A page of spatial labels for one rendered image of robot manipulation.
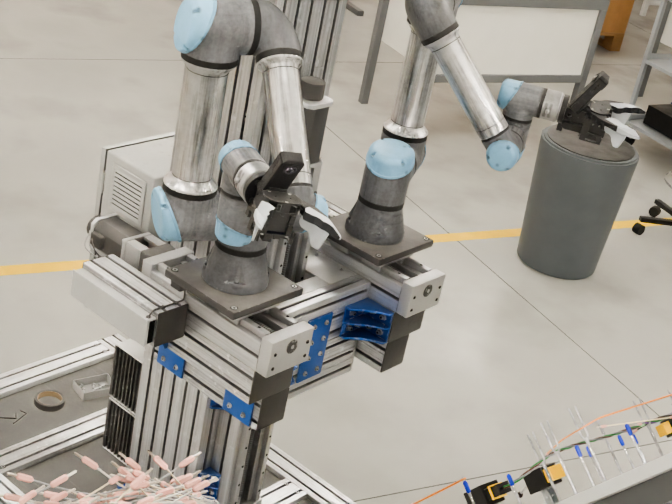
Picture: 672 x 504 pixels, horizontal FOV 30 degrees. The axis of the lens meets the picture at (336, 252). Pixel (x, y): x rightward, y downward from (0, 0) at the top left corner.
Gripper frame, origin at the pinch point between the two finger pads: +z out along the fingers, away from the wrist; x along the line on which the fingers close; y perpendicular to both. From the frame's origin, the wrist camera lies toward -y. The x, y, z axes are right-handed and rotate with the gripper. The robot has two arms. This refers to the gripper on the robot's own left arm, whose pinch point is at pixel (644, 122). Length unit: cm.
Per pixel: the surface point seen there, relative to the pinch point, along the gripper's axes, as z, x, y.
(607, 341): 21, -171, 183
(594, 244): 5, -225, 170
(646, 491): 11, 136, -6
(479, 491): -12, 112, 27
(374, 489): -45, -20, 162
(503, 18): -75, -378, 138
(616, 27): -14, -640, 228
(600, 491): 4, 147, -13
